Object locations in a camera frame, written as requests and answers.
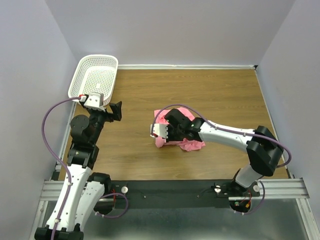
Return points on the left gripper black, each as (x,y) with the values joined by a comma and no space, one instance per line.
(117,112)

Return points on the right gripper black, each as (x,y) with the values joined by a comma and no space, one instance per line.
(170,137)

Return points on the pink t shirt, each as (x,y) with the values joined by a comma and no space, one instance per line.
(186,145)

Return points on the white plastic laundry basket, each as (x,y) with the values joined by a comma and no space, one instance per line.
(95,73)

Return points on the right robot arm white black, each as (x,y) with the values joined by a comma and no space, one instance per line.
(262,148)

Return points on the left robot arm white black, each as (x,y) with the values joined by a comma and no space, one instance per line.
(82,187)

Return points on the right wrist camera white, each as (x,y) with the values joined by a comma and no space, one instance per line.
(159,130)

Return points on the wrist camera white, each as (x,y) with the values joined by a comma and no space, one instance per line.
(159,130)
(92,101)

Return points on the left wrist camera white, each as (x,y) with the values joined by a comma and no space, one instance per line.
(92,101)

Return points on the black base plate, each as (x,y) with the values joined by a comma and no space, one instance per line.
(175,194)

